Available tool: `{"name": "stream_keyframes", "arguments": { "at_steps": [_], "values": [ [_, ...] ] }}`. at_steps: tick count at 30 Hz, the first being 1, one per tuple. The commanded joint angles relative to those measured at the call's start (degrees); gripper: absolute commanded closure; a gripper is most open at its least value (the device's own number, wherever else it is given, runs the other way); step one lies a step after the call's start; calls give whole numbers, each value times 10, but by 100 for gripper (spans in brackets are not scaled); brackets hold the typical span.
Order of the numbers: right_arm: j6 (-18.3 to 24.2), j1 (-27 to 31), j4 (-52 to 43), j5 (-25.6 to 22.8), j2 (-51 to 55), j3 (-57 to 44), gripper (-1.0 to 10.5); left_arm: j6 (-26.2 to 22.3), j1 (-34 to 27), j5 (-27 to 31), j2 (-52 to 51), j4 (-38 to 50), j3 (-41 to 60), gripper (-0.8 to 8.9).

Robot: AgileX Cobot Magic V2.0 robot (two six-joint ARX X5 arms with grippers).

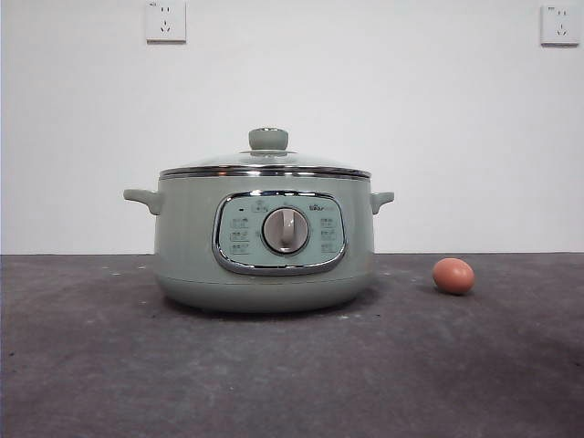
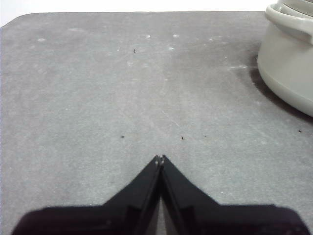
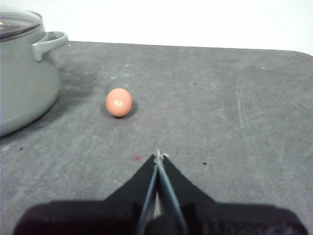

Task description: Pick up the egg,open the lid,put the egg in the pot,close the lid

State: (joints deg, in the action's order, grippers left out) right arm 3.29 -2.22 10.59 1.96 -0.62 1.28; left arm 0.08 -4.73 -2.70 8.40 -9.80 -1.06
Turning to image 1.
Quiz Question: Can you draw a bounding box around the pale green electric pot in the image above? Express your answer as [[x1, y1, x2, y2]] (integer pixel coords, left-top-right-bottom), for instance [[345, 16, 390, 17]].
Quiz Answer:
[[122, 172, 395, 314]]

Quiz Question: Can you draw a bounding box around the brown egg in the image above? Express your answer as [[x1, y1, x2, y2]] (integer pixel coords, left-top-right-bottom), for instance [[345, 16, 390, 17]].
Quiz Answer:
[[432, 257, 476, 297]]

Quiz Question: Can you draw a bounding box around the glass lid with green knob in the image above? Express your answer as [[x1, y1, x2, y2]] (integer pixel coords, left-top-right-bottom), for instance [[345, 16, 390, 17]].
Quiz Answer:
[[159, 127, 372, 179]]

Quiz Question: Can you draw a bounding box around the white wall socket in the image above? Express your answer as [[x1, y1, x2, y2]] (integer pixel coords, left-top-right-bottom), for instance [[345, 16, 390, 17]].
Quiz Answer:
[[540, 4, 575, 47], [145, 0, 188, 45]]

